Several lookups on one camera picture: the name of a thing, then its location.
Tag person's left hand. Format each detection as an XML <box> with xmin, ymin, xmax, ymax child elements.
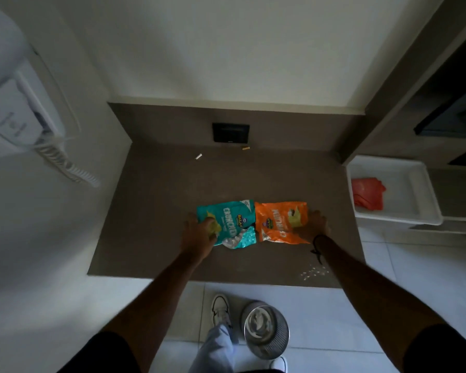
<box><xmin>180</xmin><ymin>213</ymin><xmax>218</xmax><ymax>265</ymax></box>

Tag person's right hand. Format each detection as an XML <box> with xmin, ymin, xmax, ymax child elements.
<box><xmin>296</xmin><ymin>210</ymin><xmax>332</xmax><ymax>245</ymax></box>

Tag teal snack packet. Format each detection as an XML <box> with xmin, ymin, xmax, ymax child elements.
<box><xmin>196</xmin><ymin>199</ymin><xmax>257</xmax><ymax>250</ymax></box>

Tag orange snack packet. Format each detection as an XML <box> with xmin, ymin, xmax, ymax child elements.
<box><xmin>254</xmin><ymin>201</ymin><xmax>311</xmax><ymax>245</ymax></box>

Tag person's left forearm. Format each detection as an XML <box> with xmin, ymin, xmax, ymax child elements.
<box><xmin>101</xmin><ymin>253</ymin><xmax>205</xmax><ymax>373</ymax></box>

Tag person's right forearm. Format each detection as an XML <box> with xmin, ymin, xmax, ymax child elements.
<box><xmin>314</xmin><ymin>234</ymin><xmax>448</xmax><ymax>371</ymax></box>

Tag black wrist band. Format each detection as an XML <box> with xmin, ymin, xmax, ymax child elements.
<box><xmin>310</xmin><ymin>234</ymin><xmax>329</xmax><ymax>266</ymax></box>

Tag scattered white crumbs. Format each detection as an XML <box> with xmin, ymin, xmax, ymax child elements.
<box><xmin>300</xmin><ymin>266</ymin><xmax>330</xmax><ymax>282</ymax></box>

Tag red cloth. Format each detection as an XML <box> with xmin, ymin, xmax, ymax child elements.
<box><xmin>351</xmin><ymin>177</ymin><xmax>387</xmax><ymax>212</ymax></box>

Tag white plastic tray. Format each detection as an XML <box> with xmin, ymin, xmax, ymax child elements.
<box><xmin>346</xmin><ymin>155</ymin><xmax>444</xmax><ymax>226</ymax></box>

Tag crumpled white paper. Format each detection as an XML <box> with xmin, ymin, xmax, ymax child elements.
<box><xmin>248</xmin><ymin>307</ymin><xmax>275</xmax><ymax>339</ymax></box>

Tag light blue trouser leg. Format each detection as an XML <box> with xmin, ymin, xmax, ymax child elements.
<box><xmin>188</xmin><ymin>324</ymin><xmax>238</xmax><ymax>373</ymax></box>

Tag metal mesh waste bin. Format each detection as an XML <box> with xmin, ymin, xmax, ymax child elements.
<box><xmin>239</xmin><ymin>301</ymin><xmax>291</xmax><ymax>361</ymax></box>

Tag black shirt sleeve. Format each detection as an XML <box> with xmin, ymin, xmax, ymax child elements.
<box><xmin>57</xmin><ymin>331</ymin><xmax>141</xmax><ymax>373</ymax></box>
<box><xmin>403</xmin><ymin>324</ymin><xmax>466</xmax><ymax>373</ymax></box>

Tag black wall socket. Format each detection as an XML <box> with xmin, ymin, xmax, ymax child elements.
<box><xmin>212</xmin><ymin>123</ymin><xmax>251</xmax><ymax>144</ymax></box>

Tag white coiled phone cord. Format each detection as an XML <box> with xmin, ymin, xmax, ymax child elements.
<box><xmin>34</xmin><ymin>137</ymin><xmax>101</xmax><ymax>188</ymax></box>

